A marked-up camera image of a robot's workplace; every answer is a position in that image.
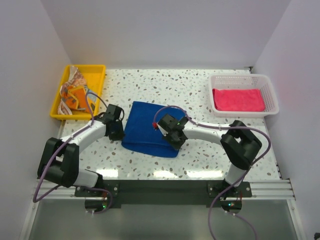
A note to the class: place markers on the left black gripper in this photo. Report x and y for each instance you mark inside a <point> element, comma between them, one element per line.
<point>119,136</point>

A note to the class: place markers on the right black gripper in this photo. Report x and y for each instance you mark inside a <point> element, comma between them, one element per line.
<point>177,145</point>

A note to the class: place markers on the blue towel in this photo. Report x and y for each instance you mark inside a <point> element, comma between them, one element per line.
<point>140,135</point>

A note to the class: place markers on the pink microfiber towel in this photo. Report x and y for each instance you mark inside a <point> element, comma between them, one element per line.
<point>238,100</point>

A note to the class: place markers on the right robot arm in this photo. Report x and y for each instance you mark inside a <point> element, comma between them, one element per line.
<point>239,143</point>

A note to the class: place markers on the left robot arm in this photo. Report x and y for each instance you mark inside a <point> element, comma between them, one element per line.
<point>60,161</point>

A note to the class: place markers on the white orange patterned towel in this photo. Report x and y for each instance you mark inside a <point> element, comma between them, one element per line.
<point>75,94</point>

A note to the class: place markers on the yellow plastic bin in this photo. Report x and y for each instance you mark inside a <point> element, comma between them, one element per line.
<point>95,76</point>

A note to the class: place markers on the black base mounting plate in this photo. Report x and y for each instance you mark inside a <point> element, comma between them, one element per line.
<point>162,192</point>

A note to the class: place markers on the white perforated plastic basket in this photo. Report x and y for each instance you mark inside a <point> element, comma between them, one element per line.
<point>244,82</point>

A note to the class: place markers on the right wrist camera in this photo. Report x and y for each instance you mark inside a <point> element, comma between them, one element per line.
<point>157,127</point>

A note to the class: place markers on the aluminium extrusion rail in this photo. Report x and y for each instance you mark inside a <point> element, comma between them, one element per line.
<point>261,190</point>

